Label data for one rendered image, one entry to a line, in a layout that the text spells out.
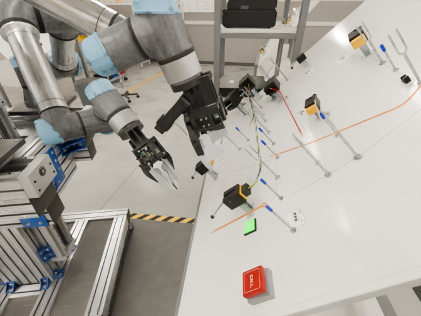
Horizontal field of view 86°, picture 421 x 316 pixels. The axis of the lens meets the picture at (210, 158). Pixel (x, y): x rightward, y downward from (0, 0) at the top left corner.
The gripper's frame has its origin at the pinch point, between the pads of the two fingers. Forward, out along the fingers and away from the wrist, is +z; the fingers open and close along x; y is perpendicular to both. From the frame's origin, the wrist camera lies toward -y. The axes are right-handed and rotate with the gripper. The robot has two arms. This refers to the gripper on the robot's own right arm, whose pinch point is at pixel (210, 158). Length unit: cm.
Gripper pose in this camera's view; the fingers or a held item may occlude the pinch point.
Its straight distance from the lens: 57.0
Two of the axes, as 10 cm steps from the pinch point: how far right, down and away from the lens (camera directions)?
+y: 9.3, -2.1, -3.2
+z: 3.5, 7.9, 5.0
